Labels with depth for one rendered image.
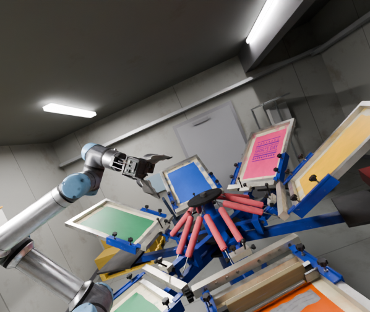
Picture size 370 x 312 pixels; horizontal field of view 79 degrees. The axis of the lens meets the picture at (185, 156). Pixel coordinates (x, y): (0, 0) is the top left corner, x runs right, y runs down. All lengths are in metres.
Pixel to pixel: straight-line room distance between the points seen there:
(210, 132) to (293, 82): 1.96
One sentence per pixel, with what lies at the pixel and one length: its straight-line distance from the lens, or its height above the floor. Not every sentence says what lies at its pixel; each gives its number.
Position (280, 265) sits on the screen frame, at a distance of 1.45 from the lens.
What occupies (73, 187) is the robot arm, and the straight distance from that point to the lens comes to 0.77.
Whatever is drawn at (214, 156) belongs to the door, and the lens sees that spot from 4.80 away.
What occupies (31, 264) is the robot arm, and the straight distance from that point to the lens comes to 1.06.
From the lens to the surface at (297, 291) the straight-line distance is 1.34.
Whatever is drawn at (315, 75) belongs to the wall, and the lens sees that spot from 5.50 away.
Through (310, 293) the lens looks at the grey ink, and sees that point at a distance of 1.31.
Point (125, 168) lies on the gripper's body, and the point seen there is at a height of 1.81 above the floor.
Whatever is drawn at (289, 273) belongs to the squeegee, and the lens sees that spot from 1.28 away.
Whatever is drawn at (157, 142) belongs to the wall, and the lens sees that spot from 4.89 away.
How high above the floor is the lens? 1.82
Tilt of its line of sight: 4 degrees down
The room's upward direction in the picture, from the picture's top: 24 degrees counter-clockwise
